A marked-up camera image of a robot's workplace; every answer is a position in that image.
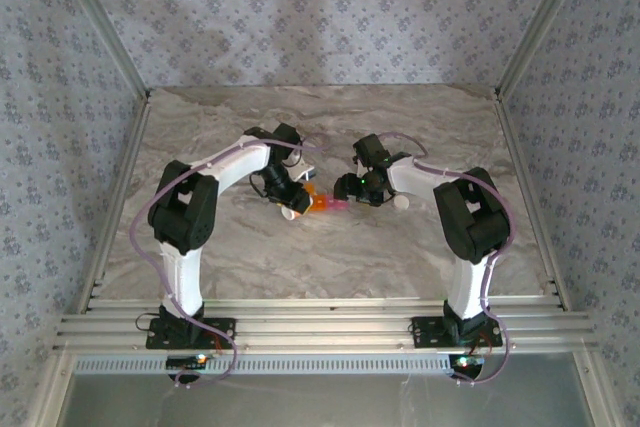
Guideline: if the orange pink pill organizer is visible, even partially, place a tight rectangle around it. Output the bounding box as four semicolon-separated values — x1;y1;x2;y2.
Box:
298;183;353;214

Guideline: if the small circuit board with LED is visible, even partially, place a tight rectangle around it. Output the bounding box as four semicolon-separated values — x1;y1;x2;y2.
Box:
448;353;487;379
166;353;210;372

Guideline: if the grey metal panel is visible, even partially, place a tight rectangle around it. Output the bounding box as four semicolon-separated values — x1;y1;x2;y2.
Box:
58;351;599;427

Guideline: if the aluminium frame rail beam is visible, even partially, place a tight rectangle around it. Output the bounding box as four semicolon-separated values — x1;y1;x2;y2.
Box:
52;295;600;354

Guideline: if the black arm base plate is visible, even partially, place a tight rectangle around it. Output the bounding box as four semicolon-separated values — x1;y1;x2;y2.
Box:
145;316;237;350
410;315;503;349

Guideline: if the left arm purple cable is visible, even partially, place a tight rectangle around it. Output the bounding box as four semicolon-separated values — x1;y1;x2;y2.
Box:
128;132;334;391

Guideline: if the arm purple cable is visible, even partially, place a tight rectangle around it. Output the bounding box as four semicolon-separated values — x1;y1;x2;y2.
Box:
128;132;334;391
377;131;516;388

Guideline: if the aluminium table side rail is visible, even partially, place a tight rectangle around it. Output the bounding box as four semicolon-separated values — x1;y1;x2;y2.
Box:
74;91;152;316
493;90;572;312

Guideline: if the grey slotted cable duct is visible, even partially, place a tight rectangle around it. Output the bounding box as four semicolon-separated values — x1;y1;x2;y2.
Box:
72;354;454;376

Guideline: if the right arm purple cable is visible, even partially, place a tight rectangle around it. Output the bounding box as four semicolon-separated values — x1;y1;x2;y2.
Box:
377;131;516;388

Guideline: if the aluminium frame post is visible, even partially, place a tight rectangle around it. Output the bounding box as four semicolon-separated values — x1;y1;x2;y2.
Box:
495;0;597;97
49;0;152;98

